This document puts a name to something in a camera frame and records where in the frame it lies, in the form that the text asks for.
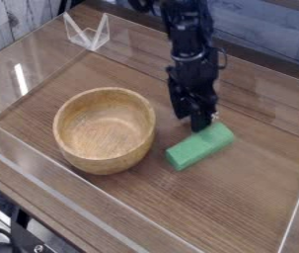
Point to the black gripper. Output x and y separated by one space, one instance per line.
192 81

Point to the green rectangular block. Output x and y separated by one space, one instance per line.
200 145

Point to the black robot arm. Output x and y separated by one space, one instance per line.
189 27

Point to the wooden bowl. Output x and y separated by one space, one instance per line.
104 129

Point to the clear acrylic corner bracket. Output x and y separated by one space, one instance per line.
89 38

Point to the clear acrylic tray wall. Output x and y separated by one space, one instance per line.
89 217

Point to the black table leg bracket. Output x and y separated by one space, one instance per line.
33 236

